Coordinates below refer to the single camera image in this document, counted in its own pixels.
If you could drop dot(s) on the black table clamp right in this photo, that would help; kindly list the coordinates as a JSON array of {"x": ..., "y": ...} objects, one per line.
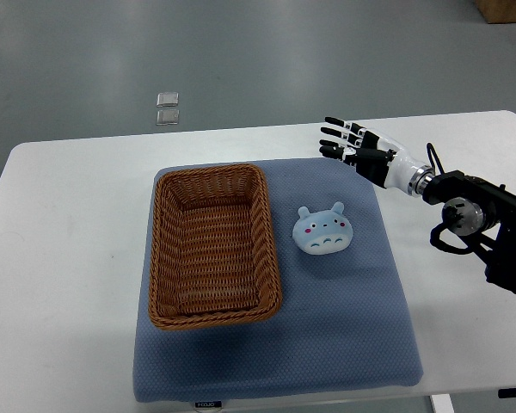
[{"x": 507, "y": 393}]

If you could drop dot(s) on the blue quilted cushion mat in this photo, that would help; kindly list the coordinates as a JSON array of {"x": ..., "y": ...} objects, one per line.
[{"x": 344, "y": 322}]

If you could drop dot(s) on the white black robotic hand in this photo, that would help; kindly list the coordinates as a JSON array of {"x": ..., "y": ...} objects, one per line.
[{"x": 379, "y": 159}]

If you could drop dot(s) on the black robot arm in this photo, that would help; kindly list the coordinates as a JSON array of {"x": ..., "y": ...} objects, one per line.
[{"x": 477, "y": 217}]

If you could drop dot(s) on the blue plush toy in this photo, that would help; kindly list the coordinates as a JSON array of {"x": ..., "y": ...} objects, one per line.
[{"x": 324, "y": 232}]

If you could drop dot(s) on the white table leg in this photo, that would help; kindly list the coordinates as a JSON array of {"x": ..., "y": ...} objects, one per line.
[{"x": 442, "y": 403}]

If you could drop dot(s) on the metal floor plate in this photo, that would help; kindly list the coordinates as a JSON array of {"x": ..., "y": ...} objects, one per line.
[
  {"x": 167, "y": 99},
  {"x": 167, "y": 117}
]

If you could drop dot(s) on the lower metal floor plate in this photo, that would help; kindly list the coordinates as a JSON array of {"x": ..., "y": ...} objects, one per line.
[{"x": 167, "y": 117}]

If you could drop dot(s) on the brown wicker basket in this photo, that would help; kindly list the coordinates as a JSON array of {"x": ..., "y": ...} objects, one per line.
[{"x": 213, "y": 258}]

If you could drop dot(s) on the brown cardboard box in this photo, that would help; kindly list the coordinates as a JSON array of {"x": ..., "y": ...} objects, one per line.
[{"x": 497, "y": 11}]

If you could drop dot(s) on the upper metal floor plate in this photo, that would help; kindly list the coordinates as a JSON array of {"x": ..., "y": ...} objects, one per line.
[{"x": 167, "y": 99}]

